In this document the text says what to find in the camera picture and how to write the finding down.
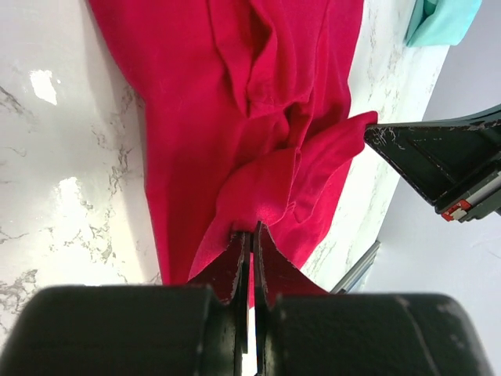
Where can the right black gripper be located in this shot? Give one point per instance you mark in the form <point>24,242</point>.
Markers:
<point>453,164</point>

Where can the right aluminium frame post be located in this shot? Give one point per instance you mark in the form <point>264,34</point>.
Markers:
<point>355,278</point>

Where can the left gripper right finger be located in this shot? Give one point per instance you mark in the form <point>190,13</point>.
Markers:
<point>303,330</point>

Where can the teal folded t shirt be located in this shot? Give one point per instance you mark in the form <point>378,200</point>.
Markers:
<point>440,22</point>

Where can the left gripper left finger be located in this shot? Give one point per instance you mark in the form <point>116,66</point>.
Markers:
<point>198,328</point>

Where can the red t shirt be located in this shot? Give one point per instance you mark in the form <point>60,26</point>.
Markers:
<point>247,119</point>

